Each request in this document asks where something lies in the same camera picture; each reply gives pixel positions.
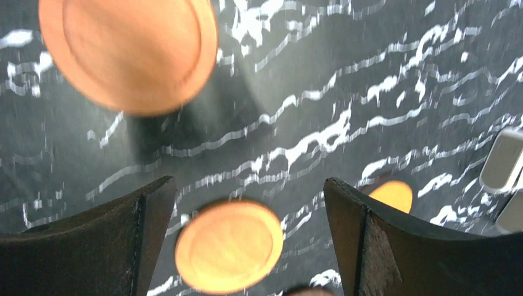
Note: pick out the light wooden coaster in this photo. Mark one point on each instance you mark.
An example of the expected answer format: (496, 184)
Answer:
(228, 247)

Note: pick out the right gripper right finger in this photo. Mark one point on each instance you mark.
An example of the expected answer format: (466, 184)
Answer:
(383, 251)

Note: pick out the dark brown wooden coaster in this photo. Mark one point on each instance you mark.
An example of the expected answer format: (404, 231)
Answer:
(309, 291)

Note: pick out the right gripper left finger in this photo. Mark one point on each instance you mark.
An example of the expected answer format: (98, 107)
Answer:
(111, 249)

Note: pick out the plain brown coaster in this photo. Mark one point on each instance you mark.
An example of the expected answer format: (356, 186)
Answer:
(145, 58)

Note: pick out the orange black round coaster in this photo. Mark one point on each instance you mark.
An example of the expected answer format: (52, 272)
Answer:
(393, 192)

